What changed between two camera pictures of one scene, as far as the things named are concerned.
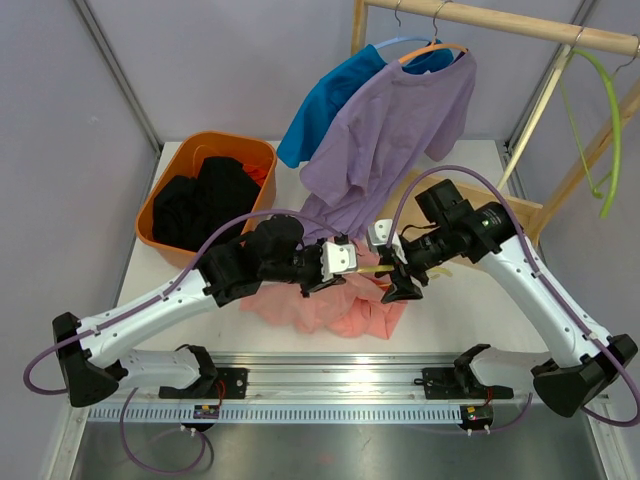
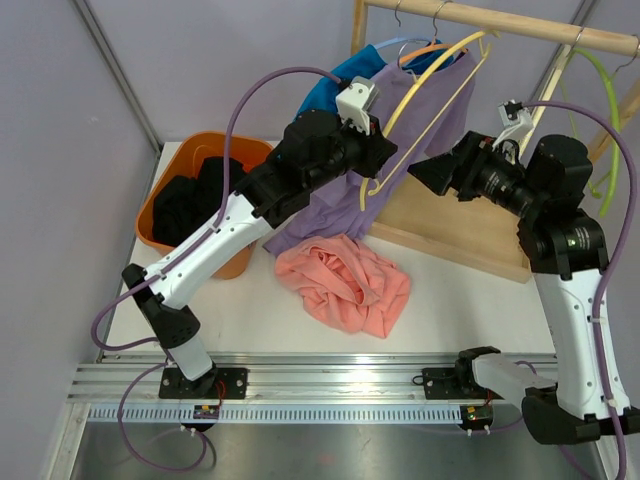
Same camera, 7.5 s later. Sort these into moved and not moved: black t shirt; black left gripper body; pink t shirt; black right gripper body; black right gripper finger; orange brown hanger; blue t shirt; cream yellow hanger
Moved: pink t shirt; black left gripper body; black right gripper body; cream yellow hanger; black right gripper finger
Not moved: blue t shirt; orange brown hanger; black t shirt
